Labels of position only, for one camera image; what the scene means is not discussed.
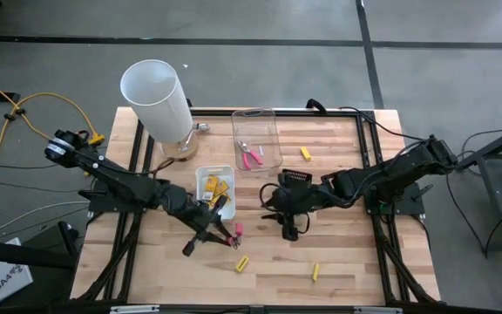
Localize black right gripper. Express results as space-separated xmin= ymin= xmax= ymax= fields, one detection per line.
xmin=261 ymin=182 xmax=335 ymax=241

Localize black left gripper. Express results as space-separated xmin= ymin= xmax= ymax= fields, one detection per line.
xmin=182 ymin=196 xmax=239 ymax=257

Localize pink-handled pliers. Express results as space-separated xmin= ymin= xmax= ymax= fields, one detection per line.
xmin=228 ymin=222 xmax=245 ymax=250
xmin=235 ymin=140 xmax=265 ymax=171

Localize white plastic bin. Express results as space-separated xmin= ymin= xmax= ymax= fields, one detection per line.
xmin=194 ymin=164 xmax=237 ymax=222

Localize clear plastic bin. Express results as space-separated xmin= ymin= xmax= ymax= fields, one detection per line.
xmin=231 ymin=107 xmax=284 ymax=173

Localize white cylinder shade table lamp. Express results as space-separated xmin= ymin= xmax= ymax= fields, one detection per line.
xmin=119 ymin=58 xmax=211 ymax=162

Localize black low desk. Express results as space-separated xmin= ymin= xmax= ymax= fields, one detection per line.
xmin=0 ymin=220 xmax=81 ymax=271

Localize black metal side stand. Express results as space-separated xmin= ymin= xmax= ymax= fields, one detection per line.
xmin=452 ymin=119 xmax=502 ymax=253

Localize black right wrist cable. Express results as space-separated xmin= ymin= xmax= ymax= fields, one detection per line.
xmin=258 ymin=181 xmax=288 ymax=211

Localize black power cable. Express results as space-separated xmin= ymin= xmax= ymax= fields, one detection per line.
xmin=305 ymin=98 xmax=426 ymax=143

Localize silver metal bracket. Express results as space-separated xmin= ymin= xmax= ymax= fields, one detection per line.
xmin=110 ymin=304 xmax=161 ymax=314
xmin=354 ymin=306 xmax=404 ymax=314

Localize yellow extension cord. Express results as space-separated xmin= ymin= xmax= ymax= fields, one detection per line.
xmin=0 ymin=72 xmax=106 ymax=194

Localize grey floor cable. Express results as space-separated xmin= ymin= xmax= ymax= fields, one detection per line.
xmin=0 ymin=200 xmax=92 ymax=241

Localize black looping floor cable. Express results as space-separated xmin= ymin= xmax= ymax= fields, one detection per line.
xmin=445 ymin=128 xmax=502 ymax=263

